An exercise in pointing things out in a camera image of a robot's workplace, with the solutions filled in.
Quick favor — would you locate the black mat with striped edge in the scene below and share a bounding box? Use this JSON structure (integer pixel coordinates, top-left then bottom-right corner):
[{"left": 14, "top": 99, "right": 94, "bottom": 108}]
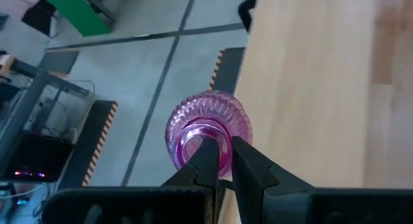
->
[
  {"left": 57, "top": 99, "right": 119, "bottom": 188},
  {"left": 208, "top": 46, "right": 247, "bottom": 96}
]

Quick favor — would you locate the grey metal desk frame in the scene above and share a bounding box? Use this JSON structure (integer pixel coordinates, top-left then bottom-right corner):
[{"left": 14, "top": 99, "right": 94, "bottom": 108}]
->
[{"left": 0, "top": 48, "right": 92, "bottom": 173}]

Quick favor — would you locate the black square panel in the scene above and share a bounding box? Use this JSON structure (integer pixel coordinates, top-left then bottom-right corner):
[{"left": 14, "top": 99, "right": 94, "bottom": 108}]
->
[{"left": 20, "top": 0, "right": 58, "bottom": 37}]

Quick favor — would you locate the green board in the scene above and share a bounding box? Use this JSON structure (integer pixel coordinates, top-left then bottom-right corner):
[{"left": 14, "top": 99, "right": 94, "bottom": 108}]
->
[{"left": 43, "top": 0, "right": 114, "bottom": 37}]

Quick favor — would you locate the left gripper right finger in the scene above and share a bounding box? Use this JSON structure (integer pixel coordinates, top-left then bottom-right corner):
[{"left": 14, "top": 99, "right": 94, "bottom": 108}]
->
[{"left": 230, "top": 135, "right": 314, "bottom": 224}]

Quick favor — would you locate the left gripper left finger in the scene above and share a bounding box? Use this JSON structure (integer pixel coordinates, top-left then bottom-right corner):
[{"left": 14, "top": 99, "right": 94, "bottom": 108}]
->
[{"left": 160, "top": 136, "right": 221, "bottom": 188}]

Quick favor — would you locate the wooden shelf with black frame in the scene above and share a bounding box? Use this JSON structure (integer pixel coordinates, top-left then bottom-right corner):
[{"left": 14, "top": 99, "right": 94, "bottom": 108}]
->
[{"left": 218, "top": 0, "right": 377, "bottom": 224}]

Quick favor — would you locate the black computer box with lights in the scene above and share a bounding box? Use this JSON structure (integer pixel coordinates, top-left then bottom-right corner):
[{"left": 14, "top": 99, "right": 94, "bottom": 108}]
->
[{"left": 1, "top": 130, "right": 76, "bottom": 183}]

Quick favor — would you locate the pink ribbed bottle vase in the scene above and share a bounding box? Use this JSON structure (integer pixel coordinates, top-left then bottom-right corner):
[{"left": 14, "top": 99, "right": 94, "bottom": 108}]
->
[{"left": 165, "top": 89, "right": 254, "bottom": 180}]

